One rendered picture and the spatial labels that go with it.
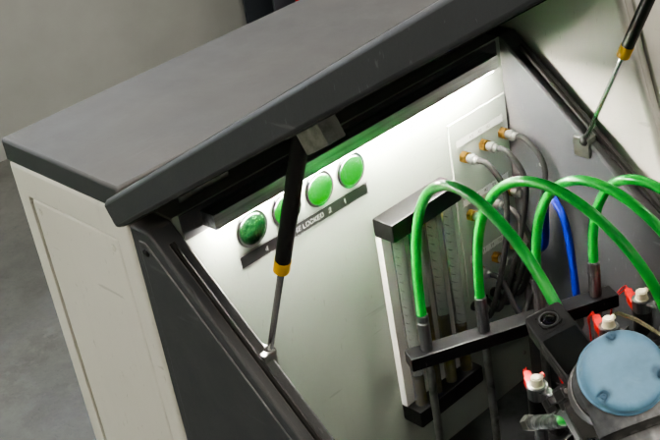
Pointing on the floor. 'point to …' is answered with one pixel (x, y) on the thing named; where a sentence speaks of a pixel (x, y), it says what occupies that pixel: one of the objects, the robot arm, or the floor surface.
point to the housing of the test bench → (166, 142)
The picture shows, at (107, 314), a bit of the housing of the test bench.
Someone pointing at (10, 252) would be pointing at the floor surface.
